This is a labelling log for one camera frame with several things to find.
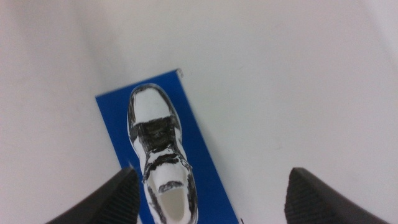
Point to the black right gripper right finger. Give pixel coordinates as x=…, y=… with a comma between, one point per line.
x=311, y=202

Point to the blue rectangular mat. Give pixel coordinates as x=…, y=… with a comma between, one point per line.
x=202, y=174

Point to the black and white sneaker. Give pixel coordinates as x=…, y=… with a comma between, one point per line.
x=160, y=140

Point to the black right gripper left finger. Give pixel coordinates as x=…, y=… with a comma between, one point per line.
x=115, y=199

